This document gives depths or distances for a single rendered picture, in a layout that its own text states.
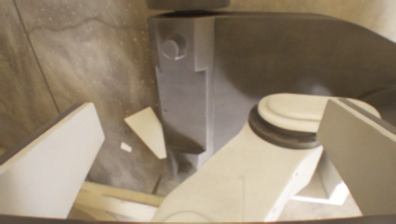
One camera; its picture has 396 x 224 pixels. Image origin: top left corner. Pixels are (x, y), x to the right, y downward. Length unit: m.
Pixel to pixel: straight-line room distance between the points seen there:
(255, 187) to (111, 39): 0.65
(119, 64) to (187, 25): 0.41
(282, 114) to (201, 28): 0.23
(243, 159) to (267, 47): 0.25
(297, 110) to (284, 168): 0.10
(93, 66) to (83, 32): 0.13
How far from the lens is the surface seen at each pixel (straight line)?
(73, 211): 1.39
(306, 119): 0.36
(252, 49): 0.46
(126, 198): 0.95
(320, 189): 0.49
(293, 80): 0.49
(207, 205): 0.22
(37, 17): 0.96
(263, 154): 0.33
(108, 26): 0.76
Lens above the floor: 0.61
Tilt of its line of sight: 56 degrees down
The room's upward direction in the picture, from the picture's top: 157 degrees counter-clockwise
